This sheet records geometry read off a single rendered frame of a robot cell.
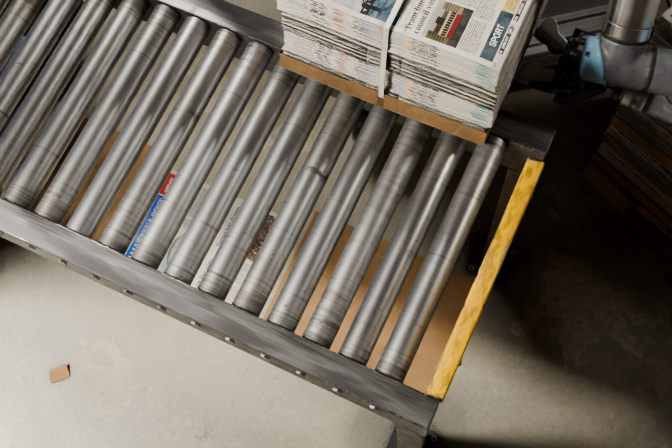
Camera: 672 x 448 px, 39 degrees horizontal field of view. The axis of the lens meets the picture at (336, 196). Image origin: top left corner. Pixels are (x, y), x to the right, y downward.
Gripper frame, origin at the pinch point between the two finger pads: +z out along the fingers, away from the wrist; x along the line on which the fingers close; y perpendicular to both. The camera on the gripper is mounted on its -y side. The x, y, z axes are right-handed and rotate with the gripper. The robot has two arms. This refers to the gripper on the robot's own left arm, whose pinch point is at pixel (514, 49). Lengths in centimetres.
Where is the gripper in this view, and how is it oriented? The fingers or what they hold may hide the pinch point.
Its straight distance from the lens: 173.3
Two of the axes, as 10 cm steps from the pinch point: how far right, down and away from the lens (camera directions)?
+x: -4.3, 8.0, -4.1
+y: 0.0, -4.6, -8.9
